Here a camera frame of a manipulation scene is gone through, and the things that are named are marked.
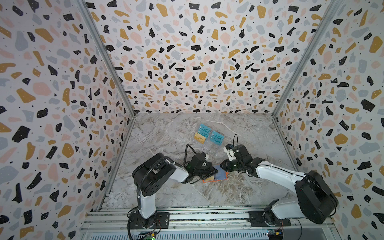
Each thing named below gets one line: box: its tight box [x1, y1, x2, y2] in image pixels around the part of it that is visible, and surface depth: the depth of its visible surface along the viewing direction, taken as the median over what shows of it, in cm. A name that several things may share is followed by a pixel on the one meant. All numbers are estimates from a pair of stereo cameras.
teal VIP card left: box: [198, 123, 212, 138], surface depth 102 cm
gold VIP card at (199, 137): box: [194, 131, 206, 144], surface depth 103 cm
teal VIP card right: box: [210, 130, 225, 146], surface depth 99 cm
